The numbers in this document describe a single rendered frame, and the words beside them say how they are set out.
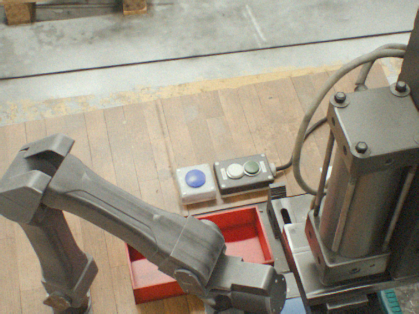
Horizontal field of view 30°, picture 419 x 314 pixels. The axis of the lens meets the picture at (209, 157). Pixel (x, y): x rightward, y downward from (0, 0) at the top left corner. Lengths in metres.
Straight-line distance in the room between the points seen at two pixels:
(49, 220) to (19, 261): 0.37
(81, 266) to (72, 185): 0.28
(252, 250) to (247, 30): 1.74
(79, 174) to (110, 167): 0.55
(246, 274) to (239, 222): 0.42
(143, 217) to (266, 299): 0.19
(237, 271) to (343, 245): 0.15
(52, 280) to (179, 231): 0.30
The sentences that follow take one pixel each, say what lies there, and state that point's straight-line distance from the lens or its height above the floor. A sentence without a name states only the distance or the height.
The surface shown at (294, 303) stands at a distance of 1.30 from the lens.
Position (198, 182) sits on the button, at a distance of 1.49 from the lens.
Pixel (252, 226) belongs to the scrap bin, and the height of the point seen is 0.90.
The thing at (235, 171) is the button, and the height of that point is 0.94.
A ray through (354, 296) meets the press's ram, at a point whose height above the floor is 1.16.
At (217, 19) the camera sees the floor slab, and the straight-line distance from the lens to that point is 3.13.
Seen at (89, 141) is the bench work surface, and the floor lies 0.90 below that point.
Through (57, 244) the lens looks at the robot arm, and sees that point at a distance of 1.17.
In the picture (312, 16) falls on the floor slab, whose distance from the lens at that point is 3.17.
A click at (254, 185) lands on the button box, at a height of 0.92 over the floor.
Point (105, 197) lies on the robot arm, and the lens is 1.01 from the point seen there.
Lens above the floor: 2.16
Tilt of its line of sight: 54 degrees down
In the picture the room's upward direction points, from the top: straight up
